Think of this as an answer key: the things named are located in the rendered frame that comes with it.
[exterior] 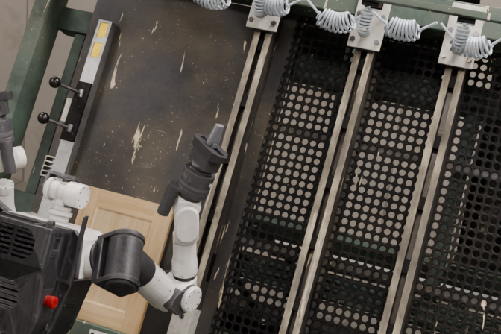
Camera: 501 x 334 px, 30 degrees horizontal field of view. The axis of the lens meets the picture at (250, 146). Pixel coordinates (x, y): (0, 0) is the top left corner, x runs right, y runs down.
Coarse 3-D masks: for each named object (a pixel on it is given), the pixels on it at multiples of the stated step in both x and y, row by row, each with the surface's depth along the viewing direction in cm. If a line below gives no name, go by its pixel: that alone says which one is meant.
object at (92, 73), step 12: (96, 36) 309; (108, 36) 308; (108, 48) 310; (96, 60) 307; (84, 72) 307; (96, 72) 306; (96, 84) 308; (84, 120) 306; (60, 144) 303; (72, 144) 302; (60, 156) 302; (72, 156) 303; (60, 168) 301; (60, 180) 300; (48, 204) 299; (48, 216) 298
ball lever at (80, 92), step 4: (52, 80) 296; (56, 80) 296; (52, 84) 296; (56, 84) 296; (60, 84) 298; (68, 88) 301; (72, 88) 302; (76, 92) 303; (80, 92) 303; (80, 96) 303
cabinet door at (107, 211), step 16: (96, 192) 299; (112, 192) 297; (96, 208) 297; (112, 208) 296; (128, 208) 295; (144, 208) 293; (80, 224) 297; (96, 224) 296; (112, 224) 295; (128, 224) 294; (144, 224) 292; (160, 224) 291; (160, 240) 289; (160, 256) 289; (96, 288) 291; (96, 304) 290; (112, 304) 289; (128, 304) 287; (144, 304) 286; (96, 320) 289; (112, 320) 288; (128, 320) 286
